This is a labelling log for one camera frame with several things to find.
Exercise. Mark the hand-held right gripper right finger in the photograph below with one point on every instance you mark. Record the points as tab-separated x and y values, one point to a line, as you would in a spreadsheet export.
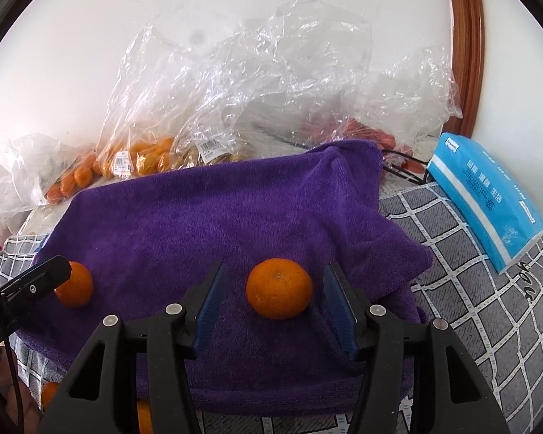
341	316

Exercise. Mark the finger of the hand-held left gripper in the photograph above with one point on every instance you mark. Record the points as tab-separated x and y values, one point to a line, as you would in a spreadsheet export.
36	287

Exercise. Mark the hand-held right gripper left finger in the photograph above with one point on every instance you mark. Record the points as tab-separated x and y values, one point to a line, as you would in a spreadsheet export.
210	308

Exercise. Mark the clear bag with brown fruits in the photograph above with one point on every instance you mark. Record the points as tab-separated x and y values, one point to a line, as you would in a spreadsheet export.
210	150

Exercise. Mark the clear bag with red fruits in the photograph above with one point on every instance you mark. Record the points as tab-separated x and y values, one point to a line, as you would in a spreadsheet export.
407	99

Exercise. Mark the white plastic bag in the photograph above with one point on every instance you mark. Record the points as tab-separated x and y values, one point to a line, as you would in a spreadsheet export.
31	222

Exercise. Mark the purple towel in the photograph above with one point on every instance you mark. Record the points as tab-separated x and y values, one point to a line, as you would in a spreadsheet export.
208	217

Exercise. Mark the clear bag with small mandarins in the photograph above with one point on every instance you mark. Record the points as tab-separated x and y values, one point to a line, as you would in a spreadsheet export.
72	176

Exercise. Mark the clear bag with labelled oranges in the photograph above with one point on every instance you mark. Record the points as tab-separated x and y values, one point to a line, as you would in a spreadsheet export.
149	153

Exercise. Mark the blue tissue pack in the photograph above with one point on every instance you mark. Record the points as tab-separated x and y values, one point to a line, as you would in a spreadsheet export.
479	190

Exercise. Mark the crumpled clear plastic bag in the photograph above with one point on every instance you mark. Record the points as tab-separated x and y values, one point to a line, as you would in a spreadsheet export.
298	68

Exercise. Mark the brown wooden frame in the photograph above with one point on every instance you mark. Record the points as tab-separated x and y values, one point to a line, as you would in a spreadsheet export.
468	31

